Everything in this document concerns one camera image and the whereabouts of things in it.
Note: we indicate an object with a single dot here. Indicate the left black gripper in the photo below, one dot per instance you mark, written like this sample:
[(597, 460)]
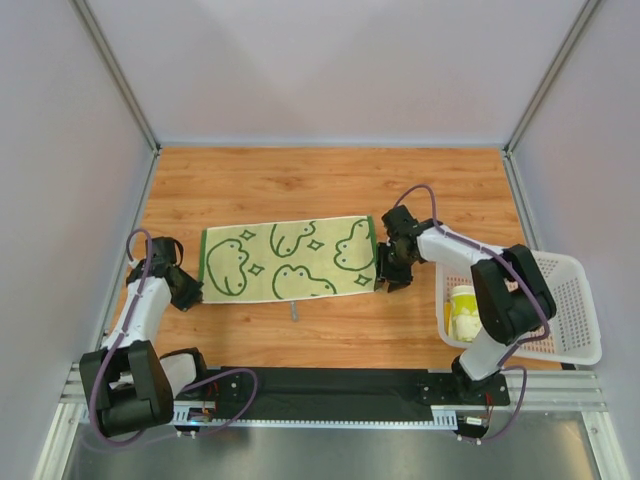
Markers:
[(185, 288)]

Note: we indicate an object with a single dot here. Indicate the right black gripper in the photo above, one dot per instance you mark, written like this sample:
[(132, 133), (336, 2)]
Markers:
[(391, 267)]

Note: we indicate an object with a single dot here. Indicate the cream yellow crocodile towel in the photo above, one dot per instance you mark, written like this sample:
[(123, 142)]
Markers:
[(462, 315)]

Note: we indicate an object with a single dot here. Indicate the green patterned towel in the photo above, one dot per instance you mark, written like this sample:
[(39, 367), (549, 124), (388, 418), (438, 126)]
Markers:
[(288, 260)]

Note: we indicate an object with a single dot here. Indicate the white plastic basket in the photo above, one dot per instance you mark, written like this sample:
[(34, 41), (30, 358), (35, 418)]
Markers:
[(574, 337)]

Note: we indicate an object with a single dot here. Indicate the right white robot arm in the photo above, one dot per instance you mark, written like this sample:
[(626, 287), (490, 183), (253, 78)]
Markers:
[(512, 296)]

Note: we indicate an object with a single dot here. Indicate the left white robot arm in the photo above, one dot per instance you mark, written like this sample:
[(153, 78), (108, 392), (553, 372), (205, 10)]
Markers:
[(128, 387)]

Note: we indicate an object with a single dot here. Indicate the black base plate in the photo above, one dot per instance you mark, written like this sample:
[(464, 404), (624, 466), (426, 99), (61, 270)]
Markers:
[(333, 395)]

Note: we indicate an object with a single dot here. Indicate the grey slotted cable duct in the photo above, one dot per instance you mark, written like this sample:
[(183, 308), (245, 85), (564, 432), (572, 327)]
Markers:
[(443, 420)]

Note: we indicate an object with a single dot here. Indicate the aluminium front rail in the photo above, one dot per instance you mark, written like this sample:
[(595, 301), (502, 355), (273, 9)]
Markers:
[(546, 390)]

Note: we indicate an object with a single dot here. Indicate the left aluminium frame post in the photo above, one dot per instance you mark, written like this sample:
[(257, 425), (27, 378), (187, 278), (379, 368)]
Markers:
[(91, 24)]

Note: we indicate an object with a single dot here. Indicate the aluminium frame post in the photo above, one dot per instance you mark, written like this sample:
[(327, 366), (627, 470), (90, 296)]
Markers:
[(91, 24), (586, 14)]

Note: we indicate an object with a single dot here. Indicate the right aluminium frame post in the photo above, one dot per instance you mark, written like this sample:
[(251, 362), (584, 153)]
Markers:
[(586, 14)]

